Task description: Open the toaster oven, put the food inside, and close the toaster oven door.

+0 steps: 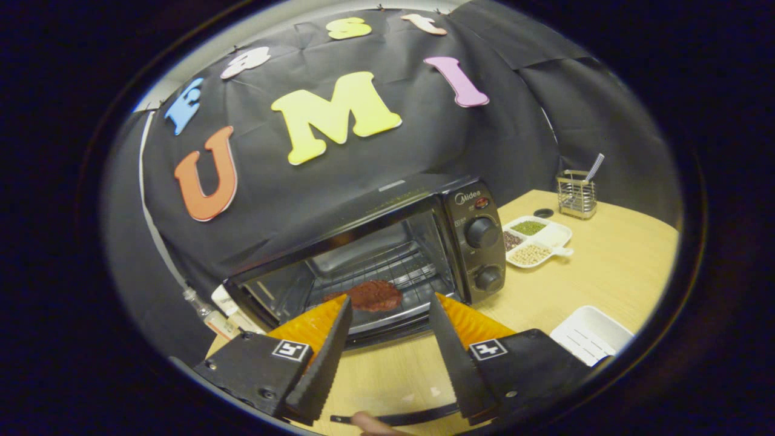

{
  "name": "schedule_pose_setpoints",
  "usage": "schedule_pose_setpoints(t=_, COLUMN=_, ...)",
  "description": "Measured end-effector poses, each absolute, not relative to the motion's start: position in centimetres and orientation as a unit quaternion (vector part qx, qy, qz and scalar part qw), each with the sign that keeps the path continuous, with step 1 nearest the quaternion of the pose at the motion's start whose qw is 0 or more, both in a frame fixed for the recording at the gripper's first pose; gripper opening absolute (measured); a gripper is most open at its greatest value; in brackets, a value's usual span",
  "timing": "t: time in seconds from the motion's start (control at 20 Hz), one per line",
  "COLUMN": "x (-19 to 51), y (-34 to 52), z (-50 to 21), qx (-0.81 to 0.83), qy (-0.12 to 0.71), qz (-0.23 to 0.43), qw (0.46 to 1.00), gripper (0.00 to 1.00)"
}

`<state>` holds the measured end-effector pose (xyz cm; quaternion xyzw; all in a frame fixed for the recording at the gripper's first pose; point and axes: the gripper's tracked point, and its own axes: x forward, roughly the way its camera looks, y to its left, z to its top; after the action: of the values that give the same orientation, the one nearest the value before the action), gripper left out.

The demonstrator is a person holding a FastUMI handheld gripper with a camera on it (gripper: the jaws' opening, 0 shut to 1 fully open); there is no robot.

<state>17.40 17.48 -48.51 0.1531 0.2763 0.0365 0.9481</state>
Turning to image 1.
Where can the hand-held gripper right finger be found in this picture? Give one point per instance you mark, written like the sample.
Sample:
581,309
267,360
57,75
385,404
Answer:
457,369

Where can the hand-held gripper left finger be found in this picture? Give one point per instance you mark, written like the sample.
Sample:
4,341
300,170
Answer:
324,363

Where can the red meat patty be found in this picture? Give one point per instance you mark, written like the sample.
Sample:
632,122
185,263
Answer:
375,295

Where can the black toaster oven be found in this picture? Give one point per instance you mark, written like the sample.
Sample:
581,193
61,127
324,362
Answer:
478,212

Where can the white toaster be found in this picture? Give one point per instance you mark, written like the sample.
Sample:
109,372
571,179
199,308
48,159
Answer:
227,303

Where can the glass bottle with orange label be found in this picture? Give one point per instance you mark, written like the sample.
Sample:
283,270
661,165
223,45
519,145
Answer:
215,321

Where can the white foam tray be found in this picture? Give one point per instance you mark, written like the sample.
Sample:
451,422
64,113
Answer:
596,330

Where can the white divided dish with beans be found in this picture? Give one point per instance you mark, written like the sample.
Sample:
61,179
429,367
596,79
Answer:
554,233

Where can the small black round cap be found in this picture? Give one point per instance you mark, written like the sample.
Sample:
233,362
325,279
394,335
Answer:
544,213

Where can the metal spoon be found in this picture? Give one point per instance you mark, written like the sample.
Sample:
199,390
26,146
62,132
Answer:
596,165

